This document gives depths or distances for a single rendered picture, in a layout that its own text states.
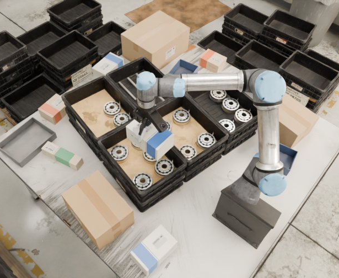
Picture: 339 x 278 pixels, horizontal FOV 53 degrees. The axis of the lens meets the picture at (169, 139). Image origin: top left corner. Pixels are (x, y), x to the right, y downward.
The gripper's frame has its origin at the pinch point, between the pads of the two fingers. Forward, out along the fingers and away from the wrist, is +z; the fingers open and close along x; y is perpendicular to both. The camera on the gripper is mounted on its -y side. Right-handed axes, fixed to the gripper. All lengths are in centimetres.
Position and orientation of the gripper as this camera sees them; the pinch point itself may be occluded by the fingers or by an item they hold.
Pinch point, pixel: (150, 133)
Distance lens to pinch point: 160.6
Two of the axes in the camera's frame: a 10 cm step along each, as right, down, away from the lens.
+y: -7.5, -5.5, 3.6
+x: -6.6, 5.9, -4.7
